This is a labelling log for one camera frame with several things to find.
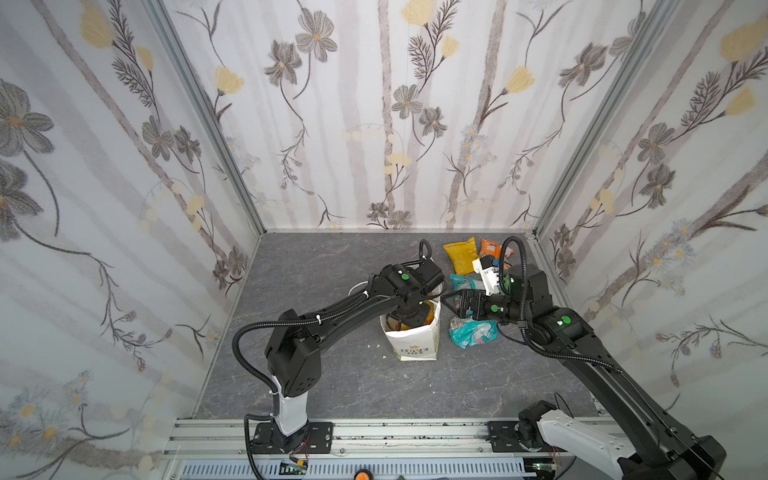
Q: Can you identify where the corner aluminium profile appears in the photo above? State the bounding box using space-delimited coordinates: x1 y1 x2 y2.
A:
142 0 267 239
532 0 681 239

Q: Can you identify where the white slotted cable duct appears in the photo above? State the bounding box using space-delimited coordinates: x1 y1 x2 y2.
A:
177 458 536 479

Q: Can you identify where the orange black knob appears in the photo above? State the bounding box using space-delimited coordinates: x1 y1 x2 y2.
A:
354 469 373 480

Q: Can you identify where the small green circuit board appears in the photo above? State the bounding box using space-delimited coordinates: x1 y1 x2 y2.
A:
278 459 308 476

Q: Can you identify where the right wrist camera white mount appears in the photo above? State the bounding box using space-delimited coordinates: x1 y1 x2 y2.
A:
472 255 500 295

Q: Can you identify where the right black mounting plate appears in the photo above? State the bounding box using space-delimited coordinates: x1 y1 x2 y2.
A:
486 421 526 453

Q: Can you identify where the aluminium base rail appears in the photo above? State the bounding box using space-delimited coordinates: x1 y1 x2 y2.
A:
162 418 535 460

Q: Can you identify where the orange yellow snack packet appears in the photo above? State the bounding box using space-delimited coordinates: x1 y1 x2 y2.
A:
385 302 435 331

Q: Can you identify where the left corner aluminium profile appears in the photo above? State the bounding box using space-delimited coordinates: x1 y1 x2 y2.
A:
142 0 267 239

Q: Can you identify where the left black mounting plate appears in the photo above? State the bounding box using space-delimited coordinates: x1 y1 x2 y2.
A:
248 422 334 455

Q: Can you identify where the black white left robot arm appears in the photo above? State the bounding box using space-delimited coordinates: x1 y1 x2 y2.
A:
231 239 445 453

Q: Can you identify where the teal snack packet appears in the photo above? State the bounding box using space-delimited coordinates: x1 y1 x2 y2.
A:
450 274 485 291
449 317 498 349

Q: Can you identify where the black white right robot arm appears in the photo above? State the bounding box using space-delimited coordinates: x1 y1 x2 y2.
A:
440 235 726 479

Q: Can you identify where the black mounting plate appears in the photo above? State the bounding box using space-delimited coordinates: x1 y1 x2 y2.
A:
248 422 334 455
486 421 526 453

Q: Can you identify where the white green paper bag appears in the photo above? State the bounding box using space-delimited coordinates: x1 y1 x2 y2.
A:
379 301 441 362

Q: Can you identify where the right corner aluminium profile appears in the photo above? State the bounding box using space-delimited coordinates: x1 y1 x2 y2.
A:
532 0 681 239

